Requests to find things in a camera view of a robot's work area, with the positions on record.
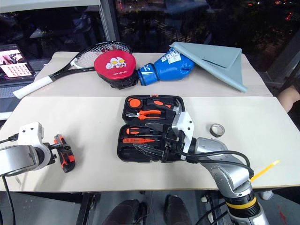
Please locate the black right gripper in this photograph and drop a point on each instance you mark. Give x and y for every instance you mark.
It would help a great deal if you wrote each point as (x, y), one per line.
(173, 147)

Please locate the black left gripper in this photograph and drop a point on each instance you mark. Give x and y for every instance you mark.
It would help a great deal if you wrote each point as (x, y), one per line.
(53, 153)

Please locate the orange black utility knife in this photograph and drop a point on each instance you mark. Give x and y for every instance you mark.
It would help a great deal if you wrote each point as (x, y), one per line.
(68, 166)

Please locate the orange voltage tester pen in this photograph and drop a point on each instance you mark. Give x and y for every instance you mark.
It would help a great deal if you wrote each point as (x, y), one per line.
(136, 140)

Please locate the black plastic tool case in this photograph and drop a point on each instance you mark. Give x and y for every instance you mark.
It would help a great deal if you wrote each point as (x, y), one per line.
(131, 152)

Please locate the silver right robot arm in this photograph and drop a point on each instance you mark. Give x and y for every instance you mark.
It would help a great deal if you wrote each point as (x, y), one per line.
(234, 180)

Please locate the person bare forearm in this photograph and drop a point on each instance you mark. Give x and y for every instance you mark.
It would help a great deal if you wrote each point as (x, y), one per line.
(290, 97)

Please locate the claw hammer orange grip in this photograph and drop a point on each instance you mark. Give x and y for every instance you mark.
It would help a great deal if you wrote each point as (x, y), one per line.
(159, 104)

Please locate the orange black tape measure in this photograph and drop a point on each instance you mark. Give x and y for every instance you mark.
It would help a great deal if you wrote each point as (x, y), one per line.
(134, 103)

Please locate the grey tape roll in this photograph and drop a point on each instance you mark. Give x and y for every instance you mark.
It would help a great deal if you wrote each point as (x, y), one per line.
(212, 132)

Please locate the black table leg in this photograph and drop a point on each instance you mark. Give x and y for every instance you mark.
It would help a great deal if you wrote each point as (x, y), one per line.
(87, 208)
(214, 206)

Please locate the blue boxing glove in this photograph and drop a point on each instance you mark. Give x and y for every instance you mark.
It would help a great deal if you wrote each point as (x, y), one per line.
(168, 68)

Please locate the black tennis racket white grip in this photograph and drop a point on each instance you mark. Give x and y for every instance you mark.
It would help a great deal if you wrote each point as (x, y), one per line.
(37, 83)

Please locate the red cartoon punching pad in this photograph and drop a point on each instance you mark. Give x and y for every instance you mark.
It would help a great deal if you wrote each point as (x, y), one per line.
(114, 68)

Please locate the open laptop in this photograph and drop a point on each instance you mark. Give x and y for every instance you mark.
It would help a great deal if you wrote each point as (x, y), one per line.
(12, 68)

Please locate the grey folded cloth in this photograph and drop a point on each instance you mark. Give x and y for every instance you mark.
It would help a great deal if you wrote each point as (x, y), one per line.
(218, 58)

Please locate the yellow strip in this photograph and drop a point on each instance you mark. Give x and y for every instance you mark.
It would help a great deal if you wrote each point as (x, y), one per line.
(264, 170)

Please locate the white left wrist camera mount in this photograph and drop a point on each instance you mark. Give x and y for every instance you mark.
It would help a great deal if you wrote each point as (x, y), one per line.
(30, 136)

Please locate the grey window frame pillar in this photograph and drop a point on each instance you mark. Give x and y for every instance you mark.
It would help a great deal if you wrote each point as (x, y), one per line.
(109, 21)

